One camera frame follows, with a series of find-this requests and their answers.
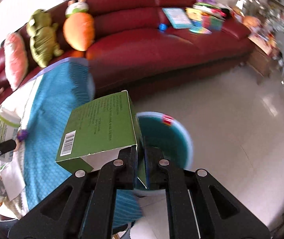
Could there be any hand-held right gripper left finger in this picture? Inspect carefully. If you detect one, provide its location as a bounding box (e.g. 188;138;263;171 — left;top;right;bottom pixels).
9;146;139;239

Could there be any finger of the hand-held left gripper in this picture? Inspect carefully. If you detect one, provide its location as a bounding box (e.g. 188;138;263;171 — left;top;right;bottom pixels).
0;139;17;156

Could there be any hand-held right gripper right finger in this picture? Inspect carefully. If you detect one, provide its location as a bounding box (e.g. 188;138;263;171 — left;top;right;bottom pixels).
144;146;272;239

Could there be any white green canister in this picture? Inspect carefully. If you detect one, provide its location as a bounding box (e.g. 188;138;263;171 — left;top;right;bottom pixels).
0;108;21;160

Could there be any small purple green toy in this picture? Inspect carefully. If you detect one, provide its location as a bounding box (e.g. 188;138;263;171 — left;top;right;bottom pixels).
17;129;29;142

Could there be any teal plastic bin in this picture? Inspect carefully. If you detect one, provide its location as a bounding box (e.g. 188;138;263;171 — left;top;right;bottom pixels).
132;112;194;197

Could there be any green cardboard box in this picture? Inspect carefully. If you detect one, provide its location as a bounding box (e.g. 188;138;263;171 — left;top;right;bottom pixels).
55;90;150;189

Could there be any white paper sheet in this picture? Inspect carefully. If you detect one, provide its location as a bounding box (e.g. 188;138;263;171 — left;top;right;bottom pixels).
0;163;26;202

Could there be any blue white patterned tablecloth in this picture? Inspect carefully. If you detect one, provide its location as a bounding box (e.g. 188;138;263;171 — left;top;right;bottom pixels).
0;58;145;229

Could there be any pink pillow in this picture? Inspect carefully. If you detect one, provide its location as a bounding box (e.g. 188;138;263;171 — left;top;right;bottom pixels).
4;32;30;91

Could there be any green dinosaur plush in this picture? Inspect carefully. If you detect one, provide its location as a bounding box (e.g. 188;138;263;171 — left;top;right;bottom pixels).
26;9;64;68

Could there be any red leather sofa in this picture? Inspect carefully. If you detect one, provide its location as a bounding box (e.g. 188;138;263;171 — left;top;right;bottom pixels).
0;0;255;97

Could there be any orange carrot plush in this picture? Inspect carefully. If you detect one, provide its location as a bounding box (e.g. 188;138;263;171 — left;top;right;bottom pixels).
63;0;94;53

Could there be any wooden side table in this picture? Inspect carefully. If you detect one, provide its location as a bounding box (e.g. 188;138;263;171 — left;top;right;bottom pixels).
248;33;275;85

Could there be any light blue picture book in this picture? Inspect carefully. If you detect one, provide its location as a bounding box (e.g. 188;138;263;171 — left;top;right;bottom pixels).
162;7;193;29

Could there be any stack of colourful books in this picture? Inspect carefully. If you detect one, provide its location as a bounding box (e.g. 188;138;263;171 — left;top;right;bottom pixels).
185;2;228;35

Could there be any orange plush toy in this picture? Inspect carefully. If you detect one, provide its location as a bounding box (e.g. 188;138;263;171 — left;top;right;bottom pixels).
243;15;260;28

